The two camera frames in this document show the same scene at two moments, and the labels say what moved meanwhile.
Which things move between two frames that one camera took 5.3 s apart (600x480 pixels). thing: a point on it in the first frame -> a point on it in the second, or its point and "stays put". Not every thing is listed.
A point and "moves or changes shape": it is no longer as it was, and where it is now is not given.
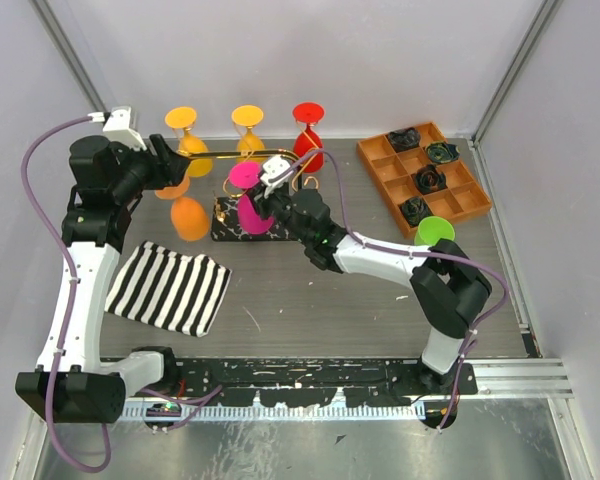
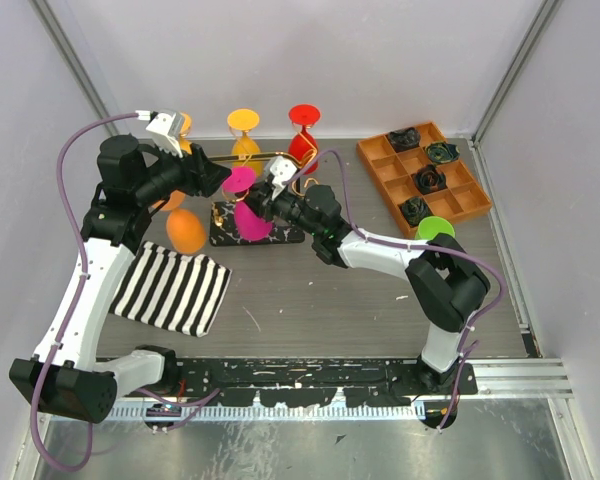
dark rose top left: [404, 138] stays put
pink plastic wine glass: [246, 175] moves or changes shape
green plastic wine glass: [431, 229] stays put
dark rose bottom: [415, 209] stays put
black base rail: [316, 382] stays put
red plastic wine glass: [307, 140] moves or changes shape
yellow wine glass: [249, 115] moves or changes shape
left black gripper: [169, 170] -> [202, 177]
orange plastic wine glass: [190, 217] moves or changes shape
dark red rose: [429, 179] stays put
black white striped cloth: [169, 290] stays put
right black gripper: [262, 202] stays put
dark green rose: [440, 152] stays put
